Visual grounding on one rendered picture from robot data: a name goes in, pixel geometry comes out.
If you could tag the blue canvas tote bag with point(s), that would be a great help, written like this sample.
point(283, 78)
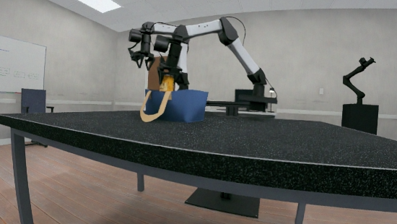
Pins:
point(180, 105)

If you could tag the yellow drink can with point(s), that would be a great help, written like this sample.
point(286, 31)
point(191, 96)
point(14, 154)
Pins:
point(167, 83)

